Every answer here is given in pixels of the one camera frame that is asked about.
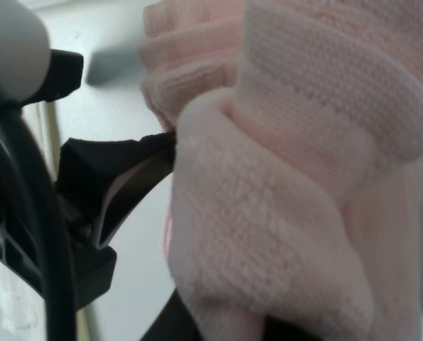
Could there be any cream white towel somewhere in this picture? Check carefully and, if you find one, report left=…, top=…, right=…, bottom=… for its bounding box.
left=0, top=262, right=46, bottom=340

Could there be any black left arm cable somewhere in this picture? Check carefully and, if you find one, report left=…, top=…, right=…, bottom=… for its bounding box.
left=0, top=109, right=77, bottom=341

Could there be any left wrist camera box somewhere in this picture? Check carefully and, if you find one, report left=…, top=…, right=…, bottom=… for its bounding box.
left=0, top=1, right=84, bottom=106

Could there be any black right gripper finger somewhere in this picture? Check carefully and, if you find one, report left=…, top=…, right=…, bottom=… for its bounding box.
left=141, top=289, right=200, bottom=341

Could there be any pink towel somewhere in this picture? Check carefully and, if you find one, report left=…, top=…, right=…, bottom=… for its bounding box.
left=140, top=1, right=423, bottom=340

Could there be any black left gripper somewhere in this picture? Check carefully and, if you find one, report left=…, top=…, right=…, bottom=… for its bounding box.
left=0, top=103, right=176, bottom=313

